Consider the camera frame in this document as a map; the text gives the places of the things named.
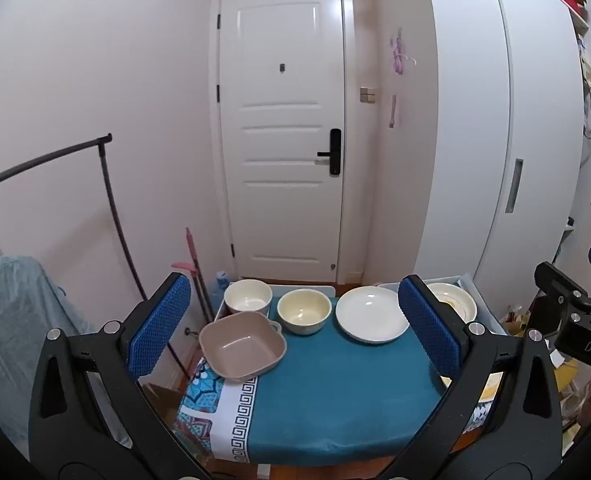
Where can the cream round bowl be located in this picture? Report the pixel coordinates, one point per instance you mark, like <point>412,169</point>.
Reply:
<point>303,312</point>

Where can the yellow paper bag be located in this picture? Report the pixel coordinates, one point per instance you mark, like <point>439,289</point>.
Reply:
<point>573,375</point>

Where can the black clothes rack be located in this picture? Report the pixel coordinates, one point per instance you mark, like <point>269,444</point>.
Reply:
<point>108,185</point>

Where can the white tray under bowls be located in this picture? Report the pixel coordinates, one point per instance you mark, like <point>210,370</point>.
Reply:
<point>325,290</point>

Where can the white tray under patterned plate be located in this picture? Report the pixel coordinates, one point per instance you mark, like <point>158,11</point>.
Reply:
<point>490,317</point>

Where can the white bowl at right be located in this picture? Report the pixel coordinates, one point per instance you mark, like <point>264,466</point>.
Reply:
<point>455,297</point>

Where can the yellow rimmed plate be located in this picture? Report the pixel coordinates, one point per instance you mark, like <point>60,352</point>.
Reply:
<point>490,387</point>

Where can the cardboard box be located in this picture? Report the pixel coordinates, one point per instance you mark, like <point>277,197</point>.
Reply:
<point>163,400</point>

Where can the purple wall decoration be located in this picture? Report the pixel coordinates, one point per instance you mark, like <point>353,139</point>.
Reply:
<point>398,55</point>

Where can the pink wall strip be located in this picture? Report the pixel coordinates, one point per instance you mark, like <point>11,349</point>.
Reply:
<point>392,110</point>

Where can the white round bowl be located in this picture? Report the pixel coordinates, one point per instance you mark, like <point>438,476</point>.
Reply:
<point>247,297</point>

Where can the plain white plate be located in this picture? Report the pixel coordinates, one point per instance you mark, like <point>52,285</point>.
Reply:
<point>370,315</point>

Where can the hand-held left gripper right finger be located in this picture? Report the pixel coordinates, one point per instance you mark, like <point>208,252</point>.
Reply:
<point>428,325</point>

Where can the white panelled door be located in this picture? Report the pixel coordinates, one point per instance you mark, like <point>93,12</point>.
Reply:
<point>280,200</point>

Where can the white wardrobe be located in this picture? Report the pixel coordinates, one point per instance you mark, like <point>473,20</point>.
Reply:
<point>475,135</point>

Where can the clear water bottle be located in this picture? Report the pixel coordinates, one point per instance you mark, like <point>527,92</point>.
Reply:
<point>220,291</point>

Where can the grey garment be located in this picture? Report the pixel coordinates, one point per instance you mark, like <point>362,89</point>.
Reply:
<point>15,335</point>

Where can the teal patterned tablecloth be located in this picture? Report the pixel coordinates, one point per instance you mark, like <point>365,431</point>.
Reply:
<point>335,400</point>

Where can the pink broom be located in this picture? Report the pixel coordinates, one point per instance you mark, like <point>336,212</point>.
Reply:
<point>195,270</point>

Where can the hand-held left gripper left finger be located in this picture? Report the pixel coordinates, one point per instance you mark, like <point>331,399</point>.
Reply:
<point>158,330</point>

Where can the wall light switch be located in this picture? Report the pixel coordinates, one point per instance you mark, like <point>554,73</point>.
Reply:
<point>367,94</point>

